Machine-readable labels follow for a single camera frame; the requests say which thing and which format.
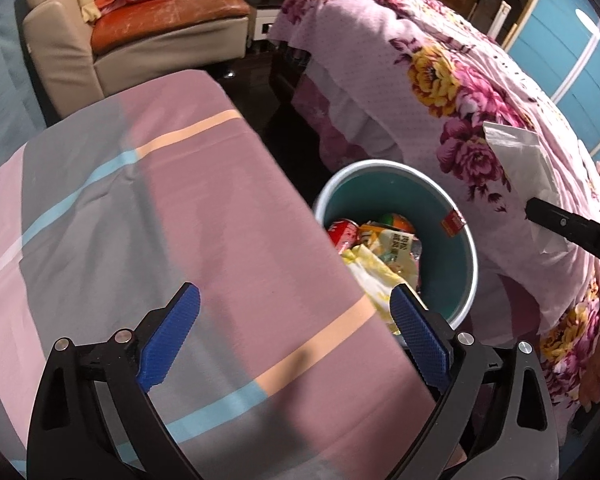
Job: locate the orange snack wrapper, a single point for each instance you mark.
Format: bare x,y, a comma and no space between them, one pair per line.
402,222

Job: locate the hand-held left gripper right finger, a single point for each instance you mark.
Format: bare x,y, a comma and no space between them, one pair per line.
420,335

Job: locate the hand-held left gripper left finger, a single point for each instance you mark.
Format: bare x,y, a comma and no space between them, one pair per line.
170,335

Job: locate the light blue curtain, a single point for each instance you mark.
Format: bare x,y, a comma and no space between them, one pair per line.
5,85

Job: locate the white pole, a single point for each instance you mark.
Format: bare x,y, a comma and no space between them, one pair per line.
500,17

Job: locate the pink floral bedspread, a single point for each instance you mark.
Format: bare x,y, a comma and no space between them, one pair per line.
380,60

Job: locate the checked tablecloth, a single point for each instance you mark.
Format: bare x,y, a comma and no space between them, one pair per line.
205,185

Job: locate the black side table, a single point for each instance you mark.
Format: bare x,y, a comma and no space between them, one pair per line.
265,15

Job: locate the cream cake wrapper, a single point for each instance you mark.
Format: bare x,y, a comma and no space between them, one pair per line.
400,250

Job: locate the beige and brown sofa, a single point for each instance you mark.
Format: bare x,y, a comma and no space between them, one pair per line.
180,10

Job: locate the red soda can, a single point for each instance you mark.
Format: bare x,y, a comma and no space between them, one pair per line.
344,234

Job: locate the white tissue paper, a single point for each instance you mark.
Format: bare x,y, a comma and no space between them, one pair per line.
520,160

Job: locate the teal trash bin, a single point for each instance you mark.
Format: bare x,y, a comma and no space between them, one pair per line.
445,270

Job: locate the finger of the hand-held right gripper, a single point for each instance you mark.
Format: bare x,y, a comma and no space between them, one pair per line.
560,220

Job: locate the yellow wrapper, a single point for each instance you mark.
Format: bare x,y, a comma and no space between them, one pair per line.
370,270

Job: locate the blue wardrobe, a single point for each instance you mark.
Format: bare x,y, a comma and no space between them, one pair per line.
545,60

